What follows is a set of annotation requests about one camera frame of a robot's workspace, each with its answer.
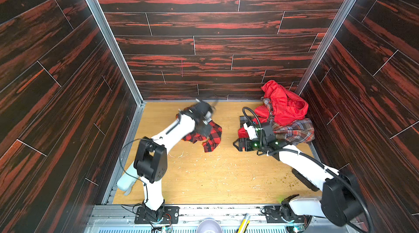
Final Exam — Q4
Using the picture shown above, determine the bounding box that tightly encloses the red black checkered cloth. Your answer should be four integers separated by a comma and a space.
182, 120, 223, 153

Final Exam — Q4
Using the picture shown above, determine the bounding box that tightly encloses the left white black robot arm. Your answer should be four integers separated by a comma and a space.
133, 100, 213, 223

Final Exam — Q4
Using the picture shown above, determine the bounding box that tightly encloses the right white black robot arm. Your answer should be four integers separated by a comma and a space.
233, 119, 373, 233

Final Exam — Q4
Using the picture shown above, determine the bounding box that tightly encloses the red jacket cloth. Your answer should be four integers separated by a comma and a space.
254, 80, 315, 145

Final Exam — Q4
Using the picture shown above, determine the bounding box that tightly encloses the grey red plaid shirt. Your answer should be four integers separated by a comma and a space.
254, 97, 315, 145

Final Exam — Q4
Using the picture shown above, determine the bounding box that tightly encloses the grey round bowl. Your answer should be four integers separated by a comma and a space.
196, 218, 223, 233

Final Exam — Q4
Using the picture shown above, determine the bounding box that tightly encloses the mint green case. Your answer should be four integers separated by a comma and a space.
117, 162, 140, 196

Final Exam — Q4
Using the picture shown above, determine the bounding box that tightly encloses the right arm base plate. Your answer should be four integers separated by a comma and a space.
260, 205, 306, 224

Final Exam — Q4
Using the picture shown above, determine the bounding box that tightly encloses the yellow handled tool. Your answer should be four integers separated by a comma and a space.
237, 213, 251, 233

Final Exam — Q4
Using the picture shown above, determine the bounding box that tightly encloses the thin black cable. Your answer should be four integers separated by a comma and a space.
118, 137, 148, 214

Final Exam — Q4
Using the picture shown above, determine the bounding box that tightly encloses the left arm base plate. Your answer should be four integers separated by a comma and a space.
134, 205, 180, 224

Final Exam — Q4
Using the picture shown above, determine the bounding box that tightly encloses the black corrugated cable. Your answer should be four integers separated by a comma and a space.
242, 106, 375, 233

